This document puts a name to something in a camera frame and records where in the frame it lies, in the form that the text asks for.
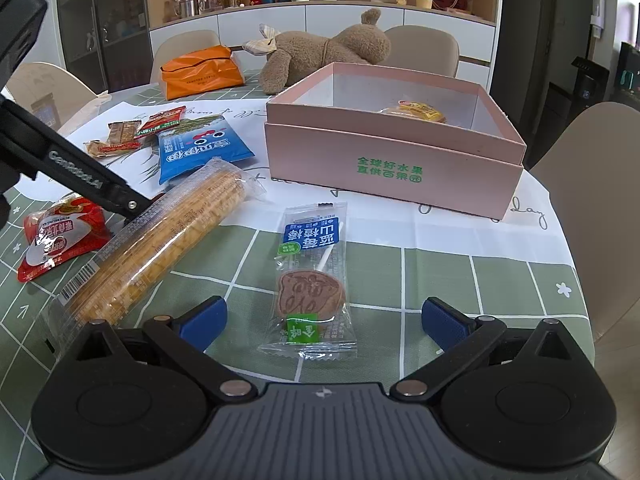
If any green checked tablecloth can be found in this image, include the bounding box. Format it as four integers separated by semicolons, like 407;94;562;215
0;72;596;480

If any blue snack packet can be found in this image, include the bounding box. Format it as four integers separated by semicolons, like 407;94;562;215
156;115;256;186

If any brown teddy bear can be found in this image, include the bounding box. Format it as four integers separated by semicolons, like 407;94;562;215
243;7;393;95

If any small brown snack packet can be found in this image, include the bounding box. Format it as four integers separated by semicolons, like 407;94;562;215
107;119;144;146

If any glass door cabinet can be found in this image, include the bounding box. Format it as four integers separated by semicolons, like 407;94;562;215
55;0;153;93

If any pink cardboard box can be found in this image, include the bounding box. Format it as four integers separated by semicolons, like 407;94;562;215
265;62;527;221

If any red white snack packet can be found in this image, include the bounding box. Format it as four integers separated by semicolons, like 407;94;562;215
17;197;112;283

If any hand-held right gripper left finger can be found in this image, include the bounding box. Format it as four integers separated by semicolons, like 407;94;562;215
75;296;256;403

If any small orange candy packet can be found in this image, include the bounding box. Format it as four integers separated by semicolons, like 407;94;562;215
84;139;143;160

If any orange plastic bag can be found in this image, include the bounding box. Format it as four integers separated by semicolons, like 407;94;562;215
160;45;246;102

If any yellow snack packet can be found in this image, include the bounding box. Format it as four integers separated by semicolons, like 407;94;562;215
378;100;447;125

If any white printed cloth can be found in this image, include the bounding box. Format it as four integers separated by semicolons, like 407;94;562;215
62;80;553;256

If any clear cracker roll packet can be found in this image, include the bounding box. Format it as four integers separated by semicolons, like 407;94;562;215
42;156;268;356

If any white sideboard cabinet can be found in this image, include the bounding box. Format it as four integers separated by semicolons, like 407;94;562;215
149;0;501;86

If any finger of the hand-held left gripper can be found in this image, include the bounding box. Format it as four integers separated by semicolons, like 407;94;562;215
102;184;154;222

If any red green snack packet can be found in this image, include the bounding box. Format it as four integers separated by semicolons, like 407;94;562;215
134;106;187;141

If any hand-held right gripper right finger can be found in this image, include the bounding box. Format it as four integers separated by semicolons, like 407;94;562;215
390;296;576;403

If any blue label lollipop packet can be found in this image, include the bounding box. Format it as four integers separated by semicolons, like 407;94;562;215
257;201;358;361

